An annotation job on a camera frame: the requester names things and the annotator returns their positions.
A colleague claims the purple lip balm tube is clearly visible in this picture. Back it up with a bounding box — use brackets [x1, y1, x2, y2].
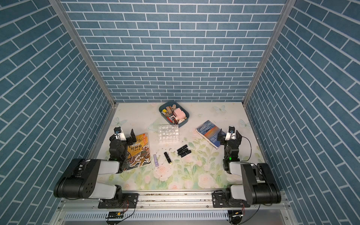
[153, 154, 159, 168]

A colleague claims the black lipstick gold band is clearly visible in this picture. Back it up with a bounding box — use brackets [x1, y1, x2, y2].
[164, 152, 172, 164]

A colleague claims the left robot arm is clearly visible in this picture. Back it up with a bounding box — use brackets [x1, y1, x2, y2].
[53, 127, 137, 200]

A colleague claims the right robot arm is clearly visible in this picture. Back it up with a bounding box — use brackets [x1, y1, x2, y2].
[217, 126, 281, 207]

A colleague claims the clear acrylic lipstick organizer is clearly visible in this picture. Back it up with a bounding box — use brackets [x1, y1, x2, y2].
[157, 125, 180, 143]

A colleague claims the blue paperback book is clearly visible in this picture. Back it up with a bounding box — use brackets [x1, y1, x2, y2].
[196, 120, 227, 149]

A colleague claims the orange children's story book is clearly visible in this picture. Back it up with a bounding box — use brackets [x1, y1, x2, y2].
[124, 133, 151, 171]

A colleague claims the teal plastic storage bin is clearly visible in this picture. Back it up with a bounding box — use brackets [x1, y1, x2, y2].
[158, 101, 190, 127]

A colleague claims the pink compact in bin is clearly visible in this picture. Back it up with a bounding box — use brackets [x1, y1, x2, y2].
[173, 108, 186, 120]

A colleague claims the green circuit board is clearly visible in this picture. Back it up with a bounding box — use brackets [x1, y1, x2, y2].
[106, 211, 125, 220]

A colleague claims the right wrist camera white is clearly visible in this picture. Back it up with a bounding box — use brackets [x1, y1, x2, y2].
[225, 126, 236, 141]

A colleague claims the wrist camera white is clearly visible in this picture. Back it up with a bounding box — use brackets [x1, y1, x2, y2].
[225, 126, 236, 141]
[114, 127, 126, 141]

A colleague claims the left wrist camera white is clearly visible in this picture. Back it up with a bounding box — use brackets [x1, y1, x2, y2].
[114, 127, 126, 141]

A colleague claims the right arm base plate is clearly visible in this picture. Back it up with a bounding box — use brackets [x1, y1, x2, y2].
[211, 190, 250, 208]

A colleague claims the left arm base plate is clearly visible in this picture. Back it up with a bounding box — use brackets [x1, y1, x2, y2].
[98, 193, 139, 210]

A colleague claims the right circuit board with wires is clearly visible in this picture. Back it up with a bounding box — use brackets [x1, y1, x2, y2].
[227, 210, 243, 225]

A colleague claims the white vented cable duct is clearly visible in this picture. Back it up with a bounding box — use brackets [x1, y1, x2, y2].
[63, 210, 229, 222]

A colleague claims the aluminium rail frame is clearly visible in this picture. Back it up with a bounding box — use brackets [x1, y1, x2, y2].
[51, 189, 297, 225]

